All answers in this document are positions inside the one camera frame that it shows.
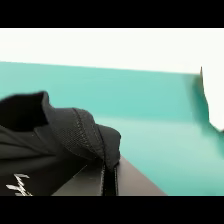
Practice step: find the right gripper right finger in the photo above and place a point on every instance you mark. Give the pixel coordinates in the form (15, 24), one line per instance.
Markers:
(133, 181)

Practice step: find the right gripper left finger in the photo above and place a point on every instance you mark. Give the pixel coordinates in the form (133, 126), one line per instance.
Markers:
(87, 183)

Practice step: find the white garment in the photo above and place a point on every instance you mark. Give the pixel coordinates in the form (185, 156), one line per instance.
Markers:
(216, 96)

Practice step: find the black T-shirt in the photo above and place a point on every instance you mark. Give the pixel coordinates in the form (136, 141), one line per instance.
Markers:
(40, 140)

